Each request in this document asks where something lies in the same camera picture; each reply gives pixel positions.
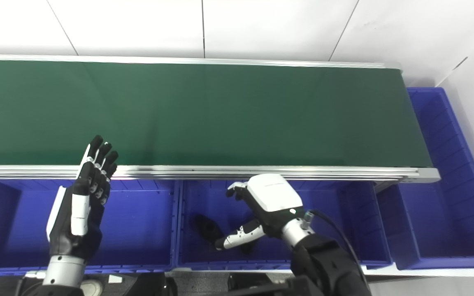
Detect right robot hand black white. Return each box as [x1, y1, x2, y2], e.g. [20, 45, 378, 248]
[214, 173, 307, 251]

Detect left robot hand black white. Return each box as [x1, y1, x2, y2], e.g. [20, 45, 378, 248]
[46, 135, 119, 260]

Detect black flanged part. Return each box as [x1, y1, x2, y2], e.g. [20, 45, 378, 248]
[192, 214, 225, 243]
[239, 240, 258, 255]

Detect large blue plastic bin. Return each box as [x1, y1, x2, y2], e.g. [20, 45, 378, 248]
[376, 87, 474, 271]

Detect black robot torso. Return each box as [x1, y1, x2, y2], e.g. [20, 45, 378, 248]
[85, 271, 295, 296]

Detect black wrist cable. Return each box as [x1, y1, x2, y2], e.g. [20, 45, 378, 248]
[305, 210, 367, 284]

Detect green conveyor belt aluminium frame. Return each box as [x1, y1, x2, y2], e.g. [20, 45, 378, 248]
[0, 54, 441, 183]

